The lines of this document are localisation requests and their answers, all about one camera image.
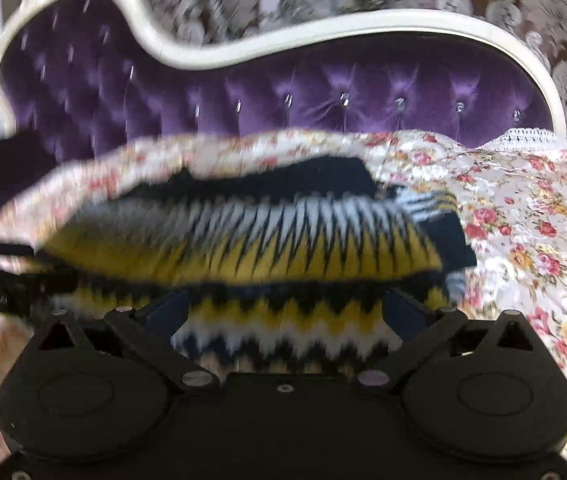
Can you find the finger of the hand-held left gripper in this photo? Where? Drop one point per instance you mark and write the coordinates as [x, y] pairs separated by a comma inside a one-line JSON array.
[[56, 280]]

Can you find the floral quilted blanket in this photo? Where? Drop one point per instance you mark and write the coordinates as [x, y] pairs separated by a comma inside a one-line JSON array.
[[528, 220]]

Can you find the purple tufted velvet sofa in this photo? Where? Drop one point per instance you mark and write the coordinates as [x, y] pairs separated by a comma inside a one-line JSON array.
[[313, 90]]

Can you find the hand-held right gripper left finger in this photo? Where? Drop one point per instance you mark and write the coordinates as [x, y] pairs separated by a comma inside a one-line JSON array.
[[164, 313]]

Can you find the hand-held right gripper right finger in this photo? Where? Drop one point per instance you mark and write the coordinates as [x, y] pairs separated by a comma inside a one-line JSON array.
[[404, 312]]

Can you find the yellow navy patterned knit sweater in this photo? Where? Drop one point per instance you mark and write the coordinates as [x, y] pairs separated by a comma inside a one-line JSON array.
[[273, 245]]

